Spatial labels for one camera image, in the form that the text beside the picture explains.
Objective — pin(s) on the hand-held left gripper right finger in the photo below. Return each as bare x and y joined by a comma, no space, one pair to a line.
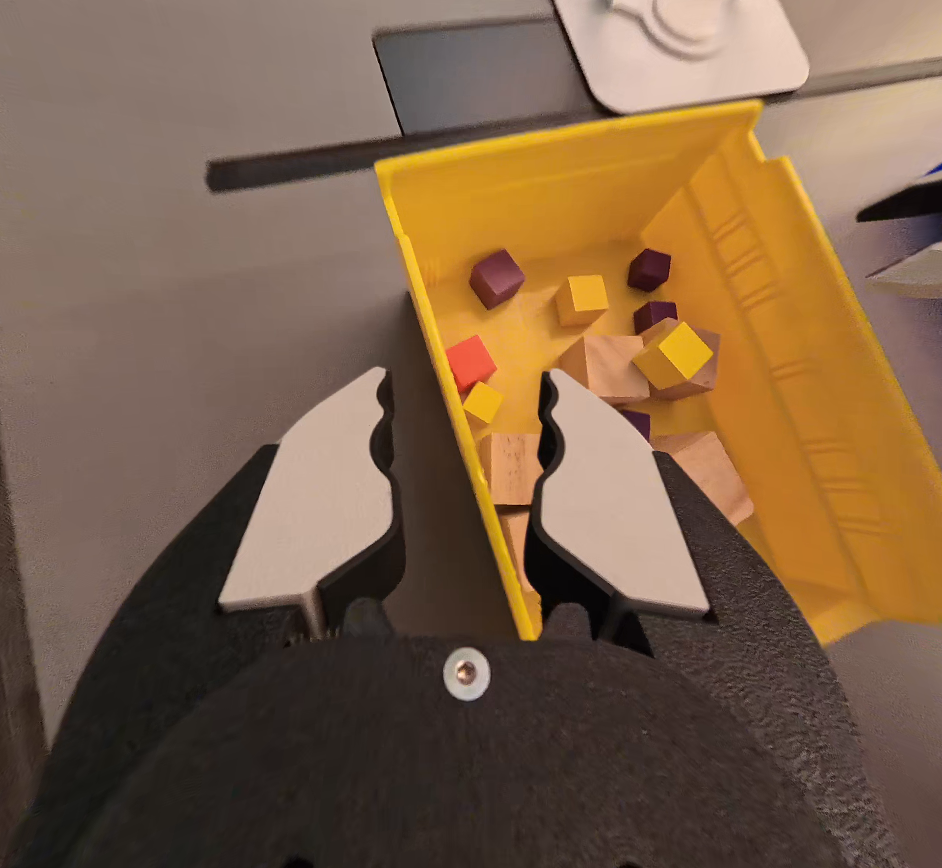
614,515

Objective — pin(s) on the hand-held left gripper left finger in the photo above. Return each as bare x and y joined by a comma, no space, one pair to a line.
316,500

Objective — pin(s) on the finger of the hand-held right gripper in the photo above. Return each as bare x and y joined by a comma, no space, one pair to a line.
916,276
920,206

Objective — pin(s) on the pile of coloured wooden cubes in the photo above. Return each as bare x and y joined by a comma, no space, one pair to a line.
607,368

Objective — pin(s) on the yellow plastic box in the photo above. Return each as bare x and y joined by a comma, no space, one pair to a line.
552,191

